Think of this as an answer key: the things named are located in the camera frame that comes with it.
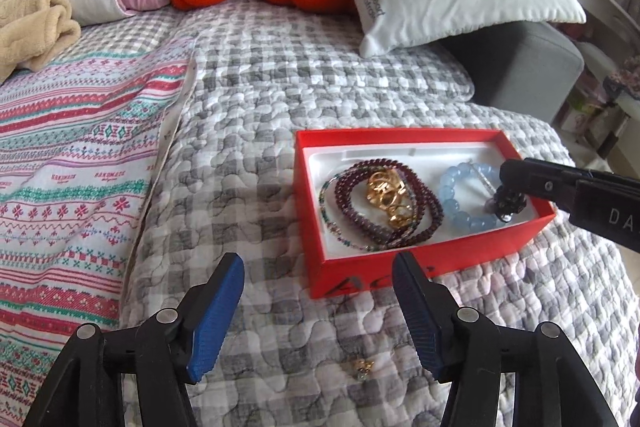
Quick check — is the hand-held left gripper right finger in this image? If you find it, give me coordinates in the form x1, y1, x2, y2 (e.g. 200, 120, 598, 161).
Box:
391, 251, 621, 427

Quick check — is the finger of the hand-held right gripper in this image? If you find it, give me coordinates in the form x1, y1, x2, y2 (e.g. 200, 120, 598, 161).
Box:
500, 158, 581, 208

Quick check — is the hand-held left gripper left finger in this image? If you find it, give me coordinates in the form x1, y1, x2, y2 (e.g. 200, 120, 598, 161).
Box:
22, 253, 246, 427

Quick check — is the black beaded jewelry piece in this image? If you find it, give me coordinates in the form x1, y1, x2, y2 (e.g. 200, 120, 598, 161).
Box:
487, 187, 526, 223

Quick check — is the red cardboard box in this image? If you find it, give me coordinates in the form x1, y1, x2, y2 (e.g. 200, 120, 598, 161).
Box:
294, 128, 558, 300

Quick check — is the light blue bead bracelet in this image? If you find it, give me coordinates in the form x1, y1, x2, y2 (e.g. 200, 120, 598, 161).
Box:
440, 162, 516, 230

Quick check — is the gold ring jewelry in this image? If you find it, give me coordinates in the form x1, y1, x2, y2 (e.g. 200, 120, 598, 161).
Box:
366, 172, 418, 228

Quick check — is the dark red bead necklace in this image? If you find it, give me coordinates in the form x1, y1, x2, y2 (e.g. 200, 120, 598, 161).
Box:
320, 159, 446, 253

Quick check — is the grey ottoman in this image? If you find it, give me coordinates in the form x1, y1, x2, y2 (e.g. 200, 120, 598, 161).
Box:
440, 21, 586, 125

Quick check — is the multicolour bead strand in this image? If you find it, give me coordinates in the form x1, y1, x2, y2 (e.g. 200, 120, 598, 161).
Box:
320, 179, 386, 253

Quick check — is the striped patterned blanket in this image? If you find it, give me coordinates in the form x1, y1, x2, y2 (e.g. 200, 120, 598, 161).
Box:
0, 37, 198, 427

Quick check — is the grey checked quilt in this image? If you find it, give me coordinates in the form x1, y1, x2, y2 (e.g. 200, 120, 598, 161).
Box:
75, 0, 640, 427

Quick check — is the beige fleece blanket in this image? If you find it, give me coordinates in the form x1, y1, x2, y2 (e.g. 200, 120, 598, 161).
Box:
0, 0, 82, 82

